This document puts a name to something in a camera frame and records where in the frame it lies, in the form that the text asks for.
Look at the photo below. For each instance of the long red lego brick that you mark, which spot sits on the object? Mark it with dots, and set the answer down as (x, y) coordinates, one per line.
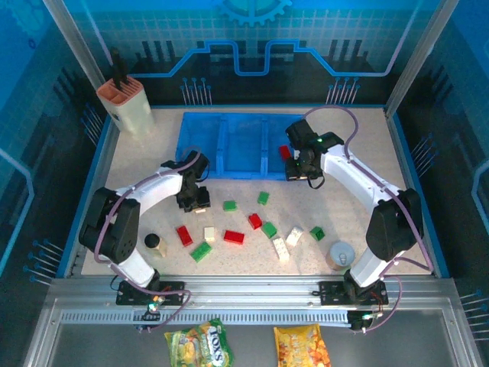
(184, 235)
(234, 236)

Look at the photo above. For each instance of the small white lego brick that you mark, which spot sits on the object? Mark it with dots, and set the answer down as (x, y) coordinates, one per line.
(209, 233)

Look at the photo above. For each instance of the long green lego brick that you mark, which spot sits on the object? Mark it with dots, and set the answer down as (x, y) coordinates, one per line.
(201, 251)

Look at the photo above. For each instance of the long white lego brick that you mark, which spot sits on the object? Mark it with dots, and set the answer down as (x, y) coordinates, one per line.
(281, 249)
(294, 236)

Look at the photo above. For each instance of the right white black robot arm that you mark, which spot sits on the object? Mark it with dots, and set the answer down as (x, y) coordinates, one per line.
(393, 229)

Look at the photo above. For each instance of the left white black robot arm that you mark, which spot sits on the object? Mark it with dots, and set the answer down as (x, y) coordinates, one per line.
(126, 233)

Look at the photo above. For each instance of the small bottle with black cap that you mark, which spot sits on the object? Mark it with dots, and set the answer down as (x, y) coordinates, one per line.
(153, 241)

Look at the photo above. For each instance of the blue three-compartment bin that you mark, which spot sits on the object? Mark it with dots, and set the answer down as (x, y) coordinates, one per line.
(240, 145)

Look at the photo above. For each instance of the beige knife block orange rim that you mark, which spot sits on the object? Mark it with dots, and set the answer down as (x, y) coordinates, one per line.
(131, 111)

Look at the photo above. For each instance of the metal tin can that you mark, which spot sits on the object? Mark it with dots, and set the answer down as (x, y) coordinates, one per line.
(341, 256)

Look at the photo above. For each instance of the blue table edge strip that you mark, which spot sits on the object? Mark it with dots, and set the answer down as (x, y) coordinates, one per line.
(411, 172)
(98, 153)

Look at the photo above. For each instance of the small lit control board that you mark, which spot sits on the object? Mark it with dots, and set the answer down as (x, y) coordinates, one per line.
(153, 307)
(364, 319)

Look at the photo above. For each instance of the green Fox's candy bag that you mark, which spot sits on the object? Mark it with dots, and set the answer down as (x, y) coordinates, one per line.
(198, 344)

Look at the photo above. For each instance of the grey metal shelf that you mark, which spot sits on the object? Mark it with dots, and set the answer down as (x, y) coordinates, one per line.
(114, 344)

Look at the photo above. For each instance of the yellow snack bag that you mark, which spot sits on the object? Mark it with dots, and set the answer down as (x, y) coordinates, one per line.
(302, 348)

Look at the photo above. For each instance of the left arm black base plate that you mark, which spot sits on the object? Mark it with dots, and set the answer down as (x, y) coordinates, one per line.
(173, 288)

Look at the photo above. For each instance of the aluminium front frame beam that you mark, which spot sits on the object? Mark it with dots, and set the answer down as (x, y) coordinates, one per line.
(248, 286)

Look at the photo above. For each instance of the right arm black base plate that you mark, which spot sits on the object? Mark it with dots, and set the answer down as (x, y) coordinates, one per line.
(330, 292)

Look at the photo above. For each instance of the aluminium frame post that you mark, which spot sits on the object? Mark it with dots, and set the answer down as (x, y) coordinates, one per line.
(420, 49)
(72, 34)

